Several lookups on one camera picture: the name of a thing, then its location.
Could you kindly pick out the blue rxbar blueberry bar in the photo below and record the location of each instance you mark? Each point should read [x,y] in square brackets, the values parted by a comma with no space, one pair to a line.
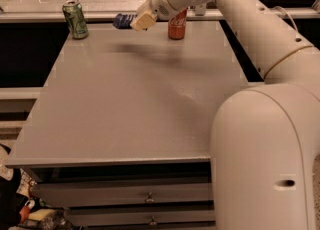
[123,21]

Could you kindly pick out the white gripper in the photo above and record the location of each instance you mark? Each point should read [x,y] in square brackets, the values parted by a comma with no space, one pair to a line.
[157,6]

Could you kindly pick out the metal drawer knob upper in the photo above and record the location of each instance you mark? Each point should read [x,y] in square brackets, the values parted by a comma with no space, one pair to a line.
[149,199]

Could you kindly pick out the green soda can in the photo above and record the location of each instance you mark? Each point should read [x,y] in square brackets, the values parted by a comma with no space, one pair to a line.
[73,13]

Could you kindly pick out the clutter pile lower left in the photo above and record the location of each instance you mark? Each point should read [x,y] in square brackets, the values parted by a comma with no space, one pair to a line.
[15,207]

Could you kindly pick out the top grey drawer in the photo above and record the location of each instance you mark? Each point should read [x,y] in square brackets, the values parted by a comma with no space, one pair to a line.
[102,194]

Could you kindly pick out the metal drawer knob lower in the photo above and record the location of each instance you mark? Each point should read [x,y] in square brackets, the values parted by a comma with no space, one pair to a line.
[152,222]

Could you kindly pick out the grey drawer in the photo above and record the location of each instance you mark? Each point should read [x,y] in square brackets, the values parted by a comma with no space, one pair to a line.
[90,218]
[102,194]

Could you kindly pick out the metal railing post right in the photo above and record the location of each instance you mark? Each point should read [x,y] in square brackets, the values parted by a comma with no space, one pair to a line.
[200,10]

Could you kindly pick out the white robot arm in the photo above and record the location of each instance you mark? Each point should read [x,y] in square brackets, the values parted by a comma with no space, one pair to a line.
[264,139]

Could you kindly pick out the red coca-cola can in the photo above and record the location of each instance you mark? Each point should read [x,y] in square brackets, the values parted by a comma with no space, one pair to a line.
[177,26]

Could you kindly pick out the metal drawer knob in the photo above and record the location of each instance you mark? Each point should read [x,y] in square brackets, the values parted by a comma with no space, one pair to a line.
[152,222]
[149,199]

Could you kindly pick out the grey drawer cabinet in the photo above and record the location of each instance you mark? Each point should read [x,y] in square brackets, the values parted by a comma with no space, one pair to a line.
[132,108]

